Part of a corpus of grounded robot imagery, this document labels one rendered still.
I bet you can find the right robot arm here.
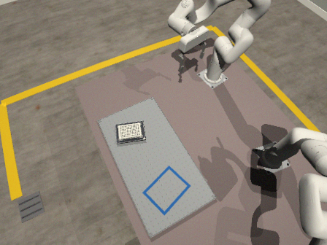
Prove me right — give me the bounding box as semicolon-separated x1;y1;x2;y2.
167;0;271;83

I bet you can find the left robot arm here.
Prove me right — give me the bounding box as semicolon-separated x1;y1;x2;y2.
261;128;327;245

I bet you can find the blue tape outline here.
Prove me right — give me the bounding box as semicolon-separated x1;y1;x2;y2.
143;166;190;215

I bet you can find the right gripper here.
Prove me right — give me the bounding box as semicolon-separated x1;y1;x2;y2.
178;26;209;73

